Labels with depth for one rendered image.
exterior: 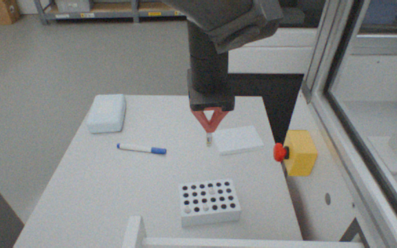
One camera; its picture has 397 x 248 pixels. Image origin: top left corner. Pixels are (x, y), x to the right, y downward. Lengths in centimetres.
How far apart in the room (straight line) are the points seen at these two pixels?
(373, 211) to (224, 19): 31
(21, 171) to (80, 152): 123
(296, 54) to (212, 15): 79
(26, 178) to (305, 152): 168
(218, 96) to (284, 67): 65
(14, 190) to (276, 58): 159
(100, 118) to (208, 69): 51
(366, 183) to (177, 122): 56
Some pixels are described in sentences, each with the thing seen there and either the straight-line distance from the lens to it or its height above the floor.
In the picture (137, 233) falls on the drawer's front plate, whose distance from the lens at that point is 42.
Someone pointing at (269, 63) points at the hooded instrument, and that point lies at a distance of 101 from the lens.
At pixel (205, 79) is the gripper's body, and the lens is 39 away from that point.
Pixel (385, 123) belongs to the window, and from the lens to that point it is 44.
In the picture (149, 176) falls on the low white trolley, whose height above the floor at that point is 76.
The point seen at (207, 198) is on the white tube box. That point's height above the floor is 80.
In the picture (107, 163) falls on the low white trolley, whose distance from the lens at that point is 75.
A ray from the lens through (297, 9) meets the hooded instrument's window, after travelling 99.
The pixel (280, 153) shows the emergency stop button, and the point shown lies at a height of 89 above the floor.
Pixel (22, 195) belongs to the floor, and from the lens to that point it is 187.
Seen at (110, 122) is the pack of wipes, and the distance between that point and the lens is 82.
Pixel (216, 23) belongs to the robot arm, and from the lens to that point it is 26.
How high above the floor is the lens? 129
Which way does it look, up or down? 40 degrees down
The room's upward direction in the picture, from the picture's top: straight up
